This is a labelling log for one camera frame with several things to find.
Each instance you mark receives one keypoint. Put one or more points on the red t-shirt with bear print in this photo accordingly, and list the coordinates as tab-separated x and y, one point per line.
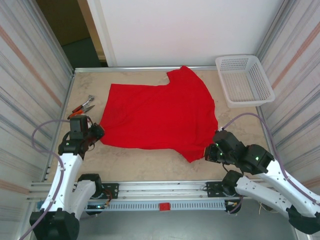
155	117

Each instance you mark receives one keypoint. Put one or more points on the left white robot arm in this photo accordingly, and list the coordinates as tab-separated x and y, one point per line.
62	180

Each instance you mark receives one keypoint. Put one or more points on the small black electronics board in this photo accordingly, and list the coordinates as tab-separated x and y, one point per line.
96	207
231	205

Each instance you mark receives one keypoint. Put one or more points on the white perforated plastic basket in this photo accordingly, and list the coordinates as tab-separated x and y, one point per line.
245	82

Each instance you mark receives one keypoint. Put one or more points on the small red block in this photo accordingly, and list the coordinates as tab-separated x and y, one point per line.
165	207

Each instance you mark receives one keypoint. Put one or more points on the aluminium table edge strip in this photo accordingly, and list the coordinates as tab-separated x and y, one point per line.
125	68

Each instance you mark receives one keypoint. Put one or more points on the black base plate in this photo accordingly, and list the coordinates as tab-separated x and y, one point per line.
112	191
212	190

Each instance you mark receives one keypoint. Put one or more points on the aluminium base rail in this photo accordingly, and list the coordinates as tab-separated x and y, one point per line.
162	187

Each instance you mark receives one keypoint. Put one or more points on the tan wooden door frame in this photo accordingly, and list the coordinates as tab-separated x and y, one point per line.
91	25

